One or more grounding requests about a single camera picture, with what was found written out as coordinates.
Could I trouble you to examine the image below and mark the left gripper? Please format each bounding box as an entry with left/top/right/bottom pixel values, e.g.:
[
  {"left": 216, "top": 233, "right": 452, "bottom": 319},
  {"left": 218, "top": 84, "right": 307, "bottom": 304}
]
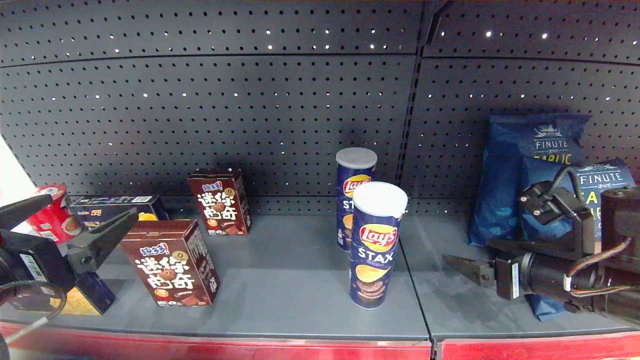
[{"left": 0, "top": 193, "right": 140, "bottom": 304}]

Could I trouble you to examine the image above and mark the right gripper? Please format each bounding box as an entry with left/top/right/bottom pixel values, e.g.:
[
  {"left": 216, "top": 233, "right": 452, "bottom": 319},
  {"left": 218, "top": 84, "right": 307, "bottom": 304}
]
[{"left": 442, "top": 238, "right": 602, "bottom": 305}]

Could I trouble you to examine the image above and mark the black shop shelf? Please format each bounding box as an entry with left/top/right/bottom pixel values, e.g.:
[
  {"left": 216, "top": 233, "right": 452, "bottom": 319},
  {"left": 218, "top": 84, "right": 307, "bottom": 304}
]
[{"left": 0, "top": 0, "right": 640, "bottom": 360}]

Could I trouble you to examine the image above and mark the red snack cup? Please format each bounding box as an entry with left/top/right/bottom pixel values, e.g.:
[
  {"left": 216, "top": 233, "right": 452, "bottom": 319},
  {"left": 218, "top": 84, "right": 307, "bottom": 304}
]
[{"left": 26, "top": 183, "right": 84, "bottom": 245}]

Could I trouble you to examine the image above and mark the dark blue snack box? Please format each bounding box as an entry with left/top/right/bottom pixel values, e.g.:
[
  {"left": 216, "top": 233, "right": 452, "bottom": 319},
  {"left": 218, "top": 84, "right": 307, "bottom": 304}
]
[
  {"left": 69, "top": 194, "right": 170, "bottom": 231},
  {"left": 9, "top": 271, "right": 117, "bottom": 317}
]

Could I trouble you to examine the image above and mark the blue chip bag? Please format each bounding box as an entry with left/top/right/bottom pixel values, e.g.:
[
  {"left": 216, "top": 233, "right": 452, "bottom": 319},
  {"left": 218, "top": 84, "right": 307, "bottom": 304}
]
[
  {"left": 519, "top": 158, "right": 637, "bottom": 322},
  {"left": 467, "top": 112, "right": 594, "bottom": 249}
]

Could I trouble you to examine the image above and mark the brown cookie box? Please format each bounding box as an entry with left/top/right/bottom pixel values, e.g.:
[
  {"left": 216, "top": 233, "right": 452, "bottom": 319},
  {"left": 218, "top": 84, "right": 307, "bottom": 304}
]
[
  {"left": 187, "top": 168, "right": 252, "bottom": 237},
  {"left": 119, "top": 218, "right": 221, "bottom": 308}
]

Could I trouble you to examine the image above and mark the dark blue chip can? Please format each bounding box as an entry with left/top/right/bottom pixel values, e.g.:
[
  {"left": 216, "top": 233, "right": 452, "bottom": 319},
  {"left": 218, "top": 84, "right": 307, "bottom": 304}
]
[
  {"left": 348, "top": 181, "right": 409, "bottom": 310},
  {"left": 335, "top": 147, "right": 378, "bottom": 253}
]

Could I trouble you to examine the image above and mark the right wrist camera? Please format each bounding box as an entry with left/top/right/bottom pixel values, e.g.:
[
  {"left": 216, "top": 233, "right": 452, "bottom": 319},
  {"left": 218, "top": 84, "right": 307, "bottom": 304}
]
[{"left": 518, "top": 180, "right": 597, "bottom": 257}]

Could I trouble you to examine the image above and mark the black cable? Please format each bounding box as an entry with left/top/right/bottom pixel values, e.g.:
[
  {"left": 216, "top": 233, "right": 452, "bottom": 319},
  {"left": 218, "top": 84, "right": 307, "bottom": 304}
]
[
  {"left": 549, "top": 166, "right": 585, "bottom": 202},
  {"left": 0, "top": 279, "right": 69, "bottom": 360}
]

